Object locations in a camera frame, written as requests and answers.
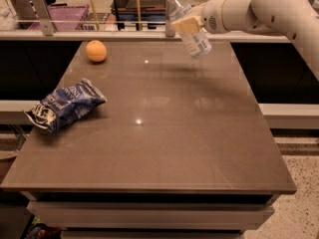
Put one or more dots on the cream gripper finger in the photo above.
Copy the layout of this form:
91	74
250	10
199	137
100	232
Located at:
188	25

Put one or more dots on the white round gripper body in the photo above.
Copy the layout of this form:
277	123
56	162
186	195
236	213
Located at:
209	17

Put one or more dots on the blue labelled plastic bottle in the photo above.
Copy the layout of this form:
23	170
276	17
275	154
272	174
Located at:
197	43

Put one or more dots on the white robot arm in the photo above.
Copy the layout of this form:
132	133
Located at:
294	19

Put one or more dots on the orange topped cart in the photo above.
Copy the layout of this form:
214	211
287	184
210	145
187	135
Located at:
152	13

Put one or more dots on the orange fruit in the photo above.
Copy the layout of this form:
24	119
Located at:
96	51

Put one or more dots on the yellow pole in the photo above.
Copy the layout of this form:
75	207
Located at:
93	7

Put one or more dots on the grey table with drawers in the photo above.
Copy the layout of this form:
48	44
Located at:
179	150

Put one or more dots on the purple plastic crate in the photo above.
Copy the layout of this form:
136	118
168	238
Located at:
68	18

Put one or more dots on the blue chip bag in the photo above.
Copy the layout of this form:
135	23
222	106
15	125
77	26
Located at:
65	106

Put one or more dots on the middle metal railing bracket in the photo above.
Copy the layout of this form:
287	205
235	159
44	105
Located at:
169	24

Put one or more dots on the metal railing bracket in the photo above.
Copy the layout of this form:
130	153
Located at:
169	24
47	27

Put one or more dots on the left metal railing bracket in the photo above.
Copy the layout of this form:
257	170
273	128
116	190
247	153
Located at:
47	27

